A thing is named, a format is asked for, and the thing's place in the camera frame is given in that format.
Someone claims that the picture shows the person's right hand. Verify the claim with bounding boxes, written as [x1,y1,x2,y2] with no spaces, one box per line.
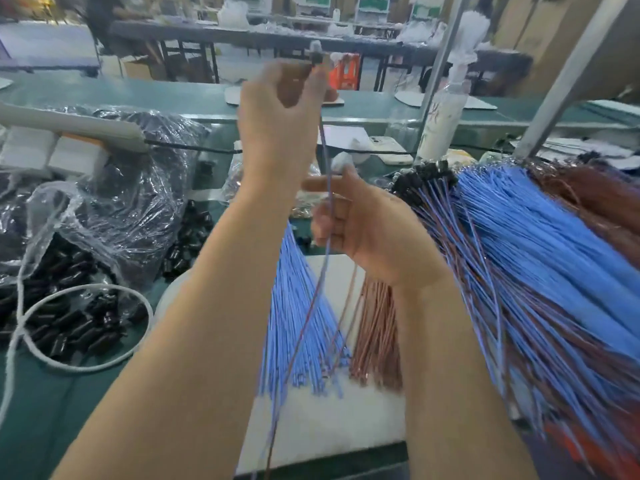
[302,165,449,293]

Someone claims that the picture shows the person's left hand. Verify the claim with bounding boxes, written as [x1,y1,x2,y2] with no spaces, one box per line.
[237,57,333,191]

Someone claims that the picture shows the bundle of brown wires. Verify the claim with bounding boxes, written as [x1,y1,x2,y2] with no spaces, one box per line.
[348,275,406,393]

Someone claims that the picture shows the bundle of blue wires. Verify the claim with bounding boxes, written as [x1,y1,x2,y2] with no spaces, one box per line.
[258,223,351,408]

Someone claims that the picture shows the pile of assembled wire harnesses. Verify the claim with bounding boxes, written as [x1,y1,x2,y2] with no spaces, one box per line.
[388,157,640,480]

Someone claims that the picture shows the pile of black plastic caps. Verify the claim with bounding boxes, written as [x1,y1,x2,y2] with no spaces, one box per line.
[0,199,216,361]

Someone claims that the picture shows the person's right forearm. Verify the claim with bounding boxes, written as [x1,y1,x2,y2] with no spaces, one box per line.
[395,265,541,480]

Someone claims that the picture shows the person's left forearm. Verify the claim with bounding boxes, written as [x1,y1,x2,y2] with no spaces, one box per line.
[52,179,306,480]

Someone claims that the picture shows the white flat tray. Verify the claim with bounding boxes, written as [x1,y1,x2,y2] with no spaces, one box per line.
[224,85,346,108]
[395,89,498,112]

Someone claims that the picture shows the white paper sheet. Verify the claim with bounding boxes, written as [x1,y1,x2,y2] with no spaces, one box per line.
[318,123,413,166]

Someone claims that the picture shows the small clear plastic bag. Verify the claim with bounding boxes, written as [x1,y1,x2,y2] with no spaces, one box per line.
[220,153,326,221]

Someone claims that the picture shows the white computer mouse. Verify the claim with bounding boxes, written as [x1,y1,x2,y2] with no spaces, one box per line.
[330,151,357,176]

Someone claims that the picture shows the orange plastic stool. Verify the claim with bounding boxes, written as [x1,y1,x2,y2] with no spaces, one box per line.
[328,53,363,92]

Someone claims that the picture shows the white flat device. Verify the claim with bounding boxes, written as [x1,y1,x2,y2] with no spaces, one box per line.
[368,135,411,156]

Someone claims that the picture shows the white spray bottle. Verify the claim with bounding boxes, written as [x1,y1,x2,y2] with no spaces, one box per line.
[415,9,491,164]

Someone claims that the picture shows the large clear plastic bag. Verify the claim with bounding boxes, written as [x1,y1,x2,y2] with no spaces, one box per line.
[0,105,213,288]

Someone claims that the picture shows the white power strip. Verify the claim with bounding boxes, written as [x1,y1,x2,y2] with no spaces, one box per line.
[0,101,149,154]

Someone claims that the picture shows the white work board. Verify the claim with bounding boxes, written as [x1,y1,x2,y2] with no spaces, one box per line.
[155,253,411,476]

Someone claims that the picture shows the white orange charger adapter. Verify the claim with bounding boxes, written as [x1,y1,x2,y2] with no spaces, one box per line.
[48,135,109,182]

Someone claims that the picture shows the blue table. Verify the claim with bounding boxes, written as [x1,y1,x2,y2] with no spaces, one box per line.
[0,23,103,78]

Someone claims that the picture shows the cardboard boxes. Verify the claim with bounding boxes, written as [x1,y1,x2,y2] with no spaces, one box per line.
[490,0,606,101]

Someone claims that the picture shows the black power cord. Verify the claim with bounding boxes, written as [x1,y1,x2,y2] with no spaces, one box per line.
[145,137,243,158]

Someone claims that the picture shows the long black-frame table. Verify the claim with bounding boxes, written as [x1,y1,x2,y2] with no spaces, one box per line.
[105,17,533,94]

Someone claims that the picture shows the slanted metal frame post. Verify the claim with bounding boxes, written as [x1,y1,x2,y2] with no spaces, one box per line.
[415,0,471,146]

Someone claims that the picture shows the short metal frame post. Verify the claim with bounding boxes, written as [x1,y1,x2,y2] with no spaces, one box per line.
[513,0,640,161]

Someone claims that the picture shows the white charging cable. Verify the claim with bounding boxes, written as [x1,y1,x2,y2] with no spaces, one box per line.
[0,169,156,428]

